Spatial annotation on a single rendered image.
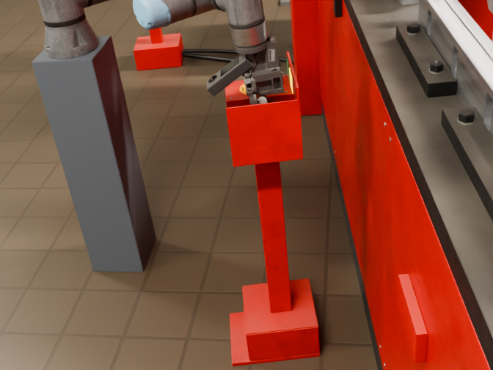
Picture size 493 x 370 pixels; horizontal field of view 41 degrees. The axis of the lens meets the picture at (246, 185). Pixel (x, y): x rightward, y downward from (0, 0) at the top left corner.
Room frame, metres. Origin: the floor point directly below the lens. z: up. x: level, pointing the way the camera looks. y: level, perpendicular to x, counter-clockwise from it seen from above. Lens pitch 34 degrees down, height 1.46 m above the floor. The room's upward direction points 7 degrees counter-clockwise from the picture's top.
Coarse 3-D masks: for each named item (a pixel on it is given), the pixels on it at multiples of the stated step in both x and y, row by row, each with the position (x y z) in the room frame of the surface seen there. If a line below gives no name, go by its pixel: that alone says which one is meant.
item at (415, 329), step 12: (408, 276) 0.90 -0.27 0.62; (408, 288) 0.87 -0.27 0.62; (408, 300) 0.84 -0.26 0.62; (408, 312) 0.82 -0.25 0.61; (420, 312) 0.81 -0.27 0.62; (408, 324) 0.81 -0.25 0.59; (420, 324) 0.78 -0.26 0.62; (408, 336) 0.81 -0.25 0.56; (420, 336) 0.76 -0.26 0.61; (420, 348) 0.76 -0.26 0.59; (420, 360) 0.76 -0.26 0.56
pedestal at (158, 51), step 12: (156, 36) 3.52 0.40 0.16; (168, 36) 3.61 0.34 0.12; (180, 36) 3.61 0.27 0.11; (144, 48) 3.47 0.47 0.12; (156, 48) 3.45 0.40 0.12; (168, 48) 3.45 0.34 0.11; (180, 48) 3.52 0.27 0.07; (144, 60) 3.46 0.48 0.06; (156, 60) 3.45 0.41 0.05; (168, 60) 3.45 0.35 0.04; (180, 60) 3.45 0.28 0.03
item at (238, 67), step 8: (240, 56) 1.34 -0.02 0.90; (232, 64) 1.33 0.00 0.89; (240, 64) 1.31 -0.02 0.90; (248, 64) 1.31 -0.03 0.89; (224, 72) 1.32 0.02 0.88; (232, 72) 1.31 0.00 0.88; (240, 72) 1.31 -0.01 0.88; (208, 80) 1.35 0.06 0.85; (216, 80) 1.31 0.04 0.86; (224, 80) 1.31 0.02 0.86; (232, 80) 1.31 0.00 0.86; (208, 88) 1.31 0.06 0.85; (216, 88) 1.31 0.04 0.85
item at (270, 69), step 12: (240, 48) 1.31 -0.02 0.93; (252, 48) 1.30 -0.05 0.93; (264, 48) 1.31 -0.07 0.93; (276, 48) 1.31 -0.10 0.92; (252, 60) 1.31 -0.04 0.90; (264, 60) 1.32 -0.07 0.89; (276, 60) 1.31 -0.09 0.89; (252, 72) 1.31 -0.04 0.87; (264, 72) 1.30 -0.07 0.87; (276, 72) 1.30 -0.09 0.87; (252, 84) 1.30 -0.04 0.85; (264, 84) 1.31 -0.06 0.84; (276, 84) 1.30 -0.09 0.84
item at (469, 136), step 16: (448, 112) 0.98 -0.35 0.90; (448, 128) 0.95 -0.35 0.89; (464, 128) 0.92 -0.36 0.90; (480, 128) 0.92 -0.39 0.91; (464, 144) 0.88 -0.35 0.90; (480, 144) 0.87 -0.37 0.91; (464, 160) 0.85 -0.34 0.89; (480, 160) 0.83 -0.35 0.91; (480, 176) 0.79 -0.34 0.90; (480, 192) 0.77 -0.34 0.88
